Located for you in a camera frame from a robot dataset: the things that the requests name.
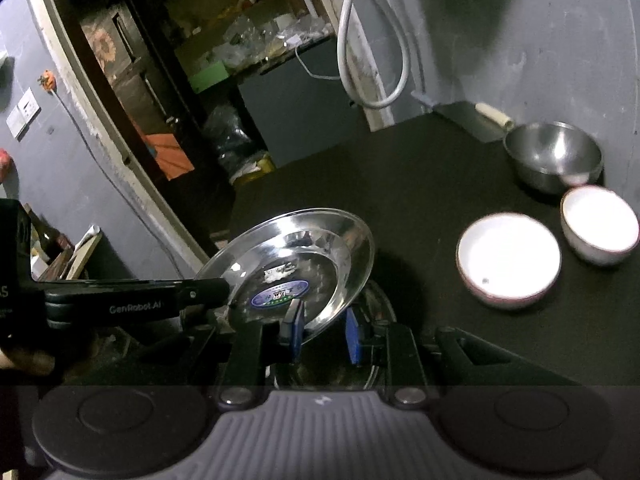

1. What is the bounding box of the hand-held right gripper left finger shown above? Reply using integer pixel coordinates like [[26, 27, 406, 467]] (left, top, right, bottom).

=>
[[134, 299, 307, 406]]

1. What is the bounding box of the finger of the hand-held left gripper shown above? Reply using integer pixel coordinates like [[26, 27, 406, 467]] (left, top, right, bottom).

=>
[[31, 278, 235, 310]]

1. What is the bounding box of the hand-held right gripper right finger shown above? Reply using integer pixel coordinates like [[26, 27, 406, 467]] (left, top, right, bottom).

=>
[[345, 307, 584, 406]]

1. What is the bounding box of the plain steel plate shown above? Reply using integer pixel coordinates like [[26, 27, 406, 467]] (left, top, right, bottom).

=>
[[270, 280, 399, 391]]

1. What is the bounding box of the steel plate with blue sticker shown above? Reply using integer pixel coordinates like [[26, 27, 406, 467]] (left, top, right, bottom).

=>
[[194, 207, 376, 347]]

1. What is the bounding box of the white ceramic bowl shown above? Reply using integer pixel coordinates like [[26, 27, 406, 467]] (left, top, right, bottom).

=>
[[560, 185, 640, 266], [456, 213, 562, 310]]

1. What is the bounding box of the steel bowl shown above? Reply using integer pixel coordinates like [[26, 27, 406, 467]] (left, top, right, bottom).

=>
[[503, 122, 604, 196]]

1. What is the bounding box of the person's left hand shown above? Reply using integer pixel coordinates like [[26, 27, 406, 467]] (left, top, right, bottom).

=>
[[0, 349, 56, 376]]

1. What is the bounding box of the dark glass bottle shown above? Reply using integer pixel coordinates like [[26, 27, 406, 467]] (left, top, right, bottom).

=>
[[25, 204, 64, 262]]

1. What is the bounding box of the yellow bucket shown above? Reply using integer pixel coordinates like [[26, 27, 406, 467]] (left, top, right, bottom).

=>
[[232, 154, 277, 187]]

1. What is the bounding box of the black plastic bag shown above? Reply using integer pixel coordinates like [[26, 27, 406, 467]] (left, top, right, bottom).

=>
[[204, 104, 271, 184]]

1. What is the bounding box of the dark cabinet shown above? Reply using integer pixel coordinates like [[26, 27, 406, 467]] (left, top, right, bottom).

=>
[[237, 39, 374, 169]]

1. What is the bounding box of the green box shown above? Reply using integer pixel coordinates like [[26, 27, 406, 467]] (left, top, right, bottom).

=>
[[188, 62, 234, 95]]

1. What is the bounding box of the sunflower decoration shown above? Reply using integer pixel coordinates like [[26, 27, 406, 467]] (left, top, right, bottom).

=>
[[87, 27, 119, 64]]

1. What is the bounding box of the dark wall cable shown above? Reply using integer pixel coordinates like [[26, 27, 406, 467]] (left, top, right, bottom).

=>
[[54, 90, 197, 281]]

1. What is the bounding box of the white wall switch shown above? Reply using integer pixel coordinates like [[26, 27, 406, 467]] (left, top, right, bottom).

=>
[[6, 87, 42, 141]]

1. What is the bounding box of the thin white cable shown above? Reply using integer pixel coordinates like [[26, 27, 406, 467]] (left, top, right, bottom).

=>
[[294, 49, 342, 81]]

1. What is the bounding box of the cleaver with pale handle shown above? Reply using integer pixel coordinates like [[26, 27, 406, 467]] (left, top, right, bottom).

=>
[[434, 101, 516, 144]]

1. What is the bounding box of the white flexible hose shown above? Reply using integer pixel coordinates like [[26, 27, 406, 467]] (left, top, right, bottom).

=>
[[336, 0, 412, 110]]

